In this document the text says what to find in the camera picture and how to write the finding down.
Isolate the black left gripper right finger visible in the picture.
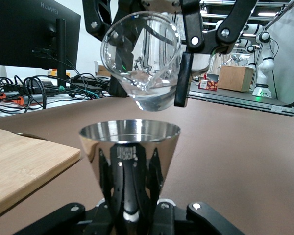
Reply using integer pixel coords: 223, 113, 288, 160
139, 200, 245, 235

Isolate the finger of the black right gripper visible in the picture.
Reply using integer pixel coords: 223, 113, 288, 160
174, 0, 258, 108
82, 0, 118, 41

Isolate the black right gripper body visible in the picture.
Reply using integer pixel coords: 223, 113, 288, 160
117, 0, 183, 15

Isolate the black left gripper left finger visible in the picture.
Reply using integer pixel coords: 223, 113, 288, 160
13, 199, 124, 235

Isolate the silver steel jigger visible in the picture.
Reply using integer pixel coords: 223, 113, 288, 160
78, 119, 181, 221

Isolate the clear glass measuring cup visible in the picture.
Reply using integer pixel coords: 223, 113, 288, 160
100, 11, 182, 112

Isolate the brown cardboard box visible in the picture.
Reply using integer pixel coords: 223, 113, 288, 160
94, 60, 113, 77

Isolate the red patterned box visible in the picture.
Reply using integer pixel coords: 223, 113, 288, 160
197, 79, 219, 92

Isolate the wooden cutting board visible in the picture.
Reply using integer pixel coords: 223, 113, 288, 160
0, 126, 81, 221

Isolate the wooden box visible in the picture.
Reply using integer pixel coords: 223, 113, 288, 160
218, 65, 256, 93

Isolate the yellow box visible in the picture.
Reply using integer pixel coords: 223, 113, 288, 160
47, 69, 71, 78

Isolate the black computer monitor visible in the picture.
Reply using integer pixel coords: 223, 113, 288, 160
0, 0, 81, 89

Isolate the aluminium frame rail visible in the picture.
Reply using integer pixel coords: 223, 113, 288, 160
188, 90, 294, 118

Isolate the orange handled tool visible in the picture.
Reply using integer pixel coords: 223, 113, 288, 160
0, 92, 32, 105

